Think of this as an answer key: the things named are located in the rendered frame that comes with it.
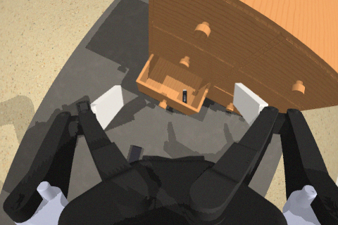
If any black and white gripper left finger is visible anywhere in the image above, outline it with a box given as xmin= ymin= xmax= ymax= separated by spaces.
xmin=3 ymin=85 xmax=151 ymax=225

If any orange wooden chest of drawers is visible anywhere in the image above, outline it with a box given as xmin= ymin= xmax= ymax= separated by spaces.
xmin=149 ymin=0 xmax=338 ymax=111

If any wooden drawer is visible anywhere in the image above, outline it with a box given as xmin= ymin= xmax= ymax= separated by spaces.
xmin=136 ymin=53 xmax=211 ymax=115
xmin=242 ymin=37 xmax=338 ymax=108
xmin=206 ymin=85 xmax=241 ymax=115
xmin=217 ymin=69 xmax=301 ymax=112
xmin=152 ymin=25 xmax=234 ymax=82
xmin=153 ymin=0 xmax=280 ymax=65

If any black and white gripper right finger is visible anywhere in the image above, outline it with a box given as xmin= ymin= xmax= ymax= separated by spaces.
xmin=189 ymin=83 xmax=338 ymax=225

